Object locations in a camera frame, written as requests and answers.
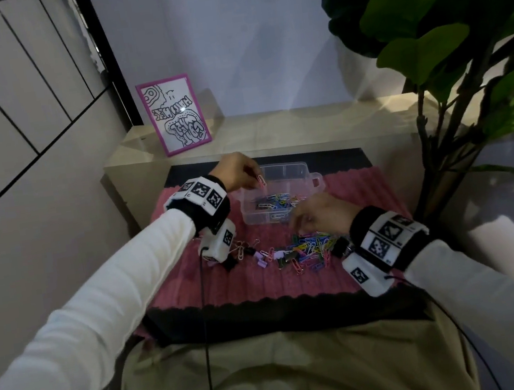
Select person's left hand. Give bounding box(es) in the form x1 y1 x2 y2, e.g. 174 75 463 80
206 149 267 196

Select person's right hand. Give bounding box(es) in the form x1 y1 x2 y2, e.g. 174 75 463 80
284 187 368 246

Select black binder clip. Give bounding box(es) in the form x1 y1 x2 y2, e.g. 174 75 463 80
329 236 354 259
275 249 299 270
220 251 241 274

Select pile of colourful paper clips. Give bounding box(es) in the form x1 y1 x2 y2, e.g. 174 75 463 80
272 227 347 278
252 189 310 216

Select transparent storage box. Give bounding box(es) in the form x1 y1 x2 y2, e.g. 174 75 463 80
234 157 330 229

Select person's left forearm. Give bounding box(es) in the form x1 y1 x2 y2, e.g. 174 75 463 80
0 206 218 390

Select person's right forearm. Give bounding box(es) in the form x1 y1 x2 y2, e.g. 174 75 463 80
400 230 514 390

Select person's olive trousers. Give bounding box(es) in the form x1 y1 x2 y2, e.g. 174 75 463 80
110 291 483 390

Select black left wristband with markers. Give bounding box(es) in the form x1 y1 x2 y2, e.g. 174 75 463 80
161 173 235 242

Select black wristband with markers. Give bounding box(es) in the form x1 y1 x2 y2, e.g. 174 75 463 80
161 173 235 242
346 198 438 280

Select black right wristband with markers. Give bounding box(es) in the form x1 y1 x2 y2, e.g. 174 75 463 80
346 198 438 280

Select beige wooden shelf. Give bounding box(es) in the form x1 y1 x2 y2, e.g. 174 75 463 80
99 86 449 251

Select pink framed drawing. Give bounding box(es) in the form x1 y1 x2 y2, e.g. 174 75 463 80
135 71 214 160

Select pink ribbed mat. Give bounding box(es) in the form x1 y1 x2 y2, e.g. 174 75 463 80
113 153 418 326

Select green leafy plant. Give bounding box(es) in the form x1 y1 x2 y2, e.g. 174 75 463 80
319 0 514 237

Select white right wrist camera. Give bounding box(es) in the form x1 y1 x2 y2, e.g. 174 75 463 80
340 246 396 302

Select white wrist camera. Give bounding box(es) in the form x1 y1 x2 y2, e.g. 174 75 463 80
196 218 242 266
340 246 396 302

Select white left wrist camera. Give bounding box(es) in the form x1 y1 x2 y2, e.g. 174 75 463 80
196 218 242 266

